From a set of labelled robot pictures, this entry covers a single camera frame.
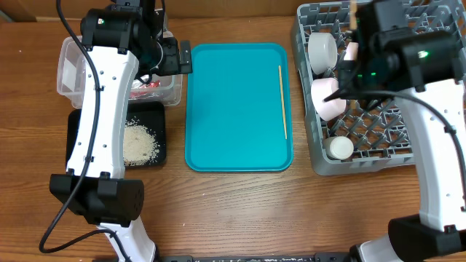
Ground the grey dishwasher rack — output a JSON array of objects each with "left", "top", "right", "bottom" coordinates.
[{"left": 291, "top": 1, "right": 465, "bottom": 175}]

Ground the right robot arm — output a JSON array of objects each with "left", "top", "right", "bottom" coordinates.
[{"left": 338, "top": 1, "right": 465, "bottom": 261}]

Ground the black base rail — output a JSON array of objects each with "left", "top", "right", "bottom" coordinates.
[{"left": 156, "top": 252, "right": 348, "bottom": 262}]

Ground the pink bowl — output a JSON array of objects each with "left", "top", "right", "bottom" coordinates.
[{"left": 310, "top": 76, "right": 347, "bottom": 122}]

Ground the white cup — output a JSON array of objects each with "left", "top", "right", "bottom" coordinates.
[{"left": 323, "top": 136, "right": 354, "bottom": 160}]

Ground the clear plastic bin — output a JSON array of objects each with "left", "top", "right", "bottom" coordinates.
[{"left": 57, "top": 36, "right": 183, "bottom": 108}]

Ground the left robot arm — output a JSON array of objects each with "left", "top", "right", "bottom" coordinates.
[{"left": 50, "top": 0, "right": 193, "bottom": 261}]

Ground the long wooden chopstick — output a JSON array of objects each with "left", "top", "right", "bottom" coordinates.
[{"left": 278, "top": 65, "right": 288, "bottom": 140}]

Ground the black tray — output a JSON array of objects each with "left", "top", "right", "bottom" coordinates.
[{"left": 65, "top": 101, "right": 167, "bottom": 170}]

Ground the white round plate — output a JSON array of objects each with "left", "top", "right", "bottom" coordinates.
[{"left": 343, "top": 42, "right": 358, "bottom": 61}]

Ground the spilled rice pile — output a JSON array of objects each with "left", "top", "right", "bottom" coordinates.
[{"left": 123, "top": 117, "right": 160, "bottom": 167}]

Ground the red snack wrapper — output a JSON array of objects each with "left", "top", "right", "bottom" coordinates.
[{"left": 130, "top": 80, "right": 160, "bottom": 100}]

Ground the teal serving tray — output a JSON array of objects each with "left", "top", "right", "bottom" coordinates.
[{"left": 185, "top": 43, "right": 294, "bottom": 172}]

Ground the grey bowl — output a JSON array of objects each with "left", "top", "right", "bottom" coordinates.
[{"left": 308, "top": 32, "right": 338, "bottom": 74}]

